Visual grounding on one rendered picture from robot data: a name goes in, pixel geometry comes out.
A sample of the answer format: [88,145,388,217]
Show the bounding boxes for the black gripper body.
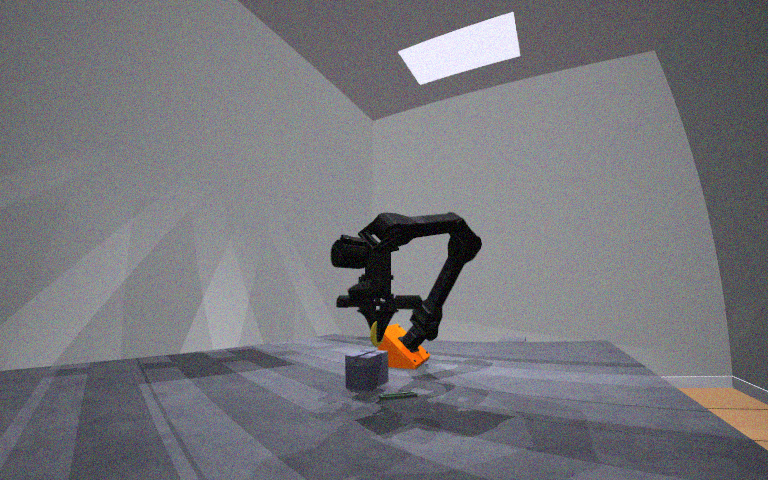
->
[336,269,422,311]

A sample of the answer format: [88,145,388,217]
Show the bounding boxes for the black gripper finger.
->
[374,310,399,342]
[357,309,380,330]

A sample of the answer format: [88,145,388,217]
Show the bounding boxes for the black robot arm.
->
[331,212,482,353]

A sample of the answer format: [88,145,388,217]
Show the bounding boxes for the gold coin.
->
[370,321,384,347]

